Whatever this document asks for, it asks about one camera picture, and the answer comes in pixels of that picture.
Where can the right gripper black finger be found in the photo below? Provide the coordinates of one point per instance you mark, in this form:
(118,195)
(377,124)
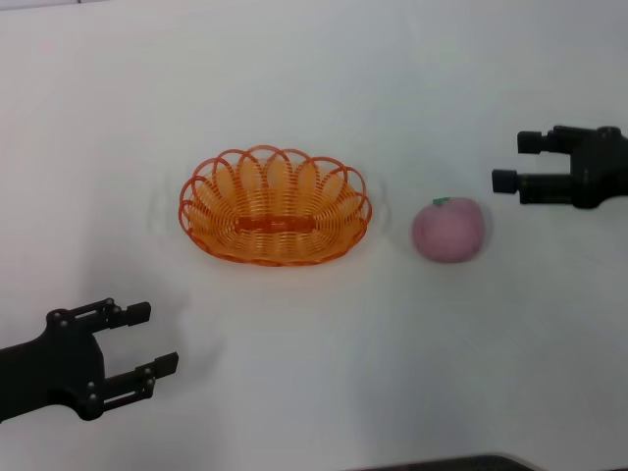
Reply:
(535,141)
(507,180)

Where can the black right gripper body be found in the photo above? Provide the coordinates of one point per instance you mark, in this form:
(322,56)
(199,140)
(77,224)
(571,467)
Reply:
(601,167)

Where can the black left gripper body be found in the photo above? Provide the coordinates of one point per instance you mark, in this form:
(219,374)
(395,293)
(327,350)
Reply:
(54,368)

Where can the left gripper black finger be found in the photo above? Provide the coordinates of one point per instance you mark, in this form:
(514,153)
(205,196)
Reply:
(132,314)
(164,364)

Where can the pink toy peach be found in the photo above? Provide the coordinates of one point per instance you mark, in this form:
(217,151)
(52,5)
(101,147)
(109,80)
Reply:
(449,230)

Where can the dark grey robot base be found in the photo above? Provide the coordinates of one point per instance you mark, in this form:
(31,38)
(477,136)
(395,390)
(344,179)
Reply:
(436,463)

